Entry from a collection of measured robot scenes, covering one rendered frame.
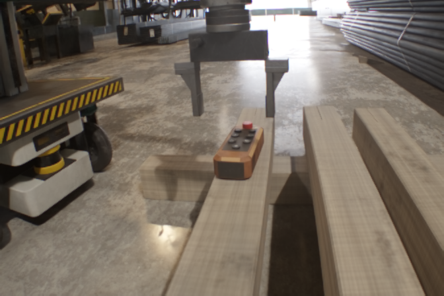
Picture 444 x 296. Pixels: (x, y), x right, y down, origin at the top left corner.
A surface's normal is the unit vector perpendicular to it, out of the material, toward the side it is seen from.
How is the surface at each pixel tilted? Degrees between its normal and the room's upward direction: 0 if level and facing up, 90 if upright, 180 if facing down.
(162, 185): 90
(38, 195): 90
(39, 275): 0
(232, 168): 90
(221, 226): 0
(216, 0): 90
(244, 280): 0
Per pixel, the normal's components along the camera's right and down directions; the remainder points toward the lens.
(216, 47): -0.26, 0.35
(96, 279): -0.07, -0.94
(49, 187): 0.94, 0.06
